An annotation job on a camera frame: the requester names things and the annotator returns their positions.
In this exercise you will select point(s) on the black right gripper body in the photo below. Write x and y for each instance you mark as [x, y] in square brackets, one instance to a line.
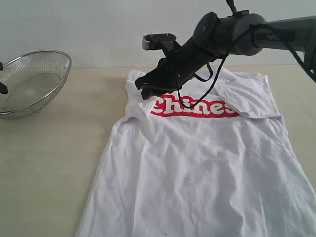
[182, 66]

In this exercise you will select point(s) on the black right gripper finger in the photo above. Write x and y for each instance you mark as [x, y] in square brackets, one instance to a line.
[149, 91]
[148, 81]

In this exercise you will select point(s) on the white t-shirt red lettering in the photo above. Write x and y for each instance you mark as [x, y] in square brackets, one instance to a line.
[225, 168]

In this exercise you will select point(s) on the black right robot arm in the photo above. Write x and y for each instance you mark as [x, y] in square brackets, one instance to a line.
[242, 33]

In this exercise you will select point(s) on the metal mesh strainer bowl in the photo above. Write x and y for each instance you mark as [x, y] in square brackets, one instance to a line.
[32, 81]

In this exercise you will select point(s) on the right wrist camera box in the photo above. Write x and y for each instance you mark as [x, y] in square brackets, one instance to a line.
[164, 42]

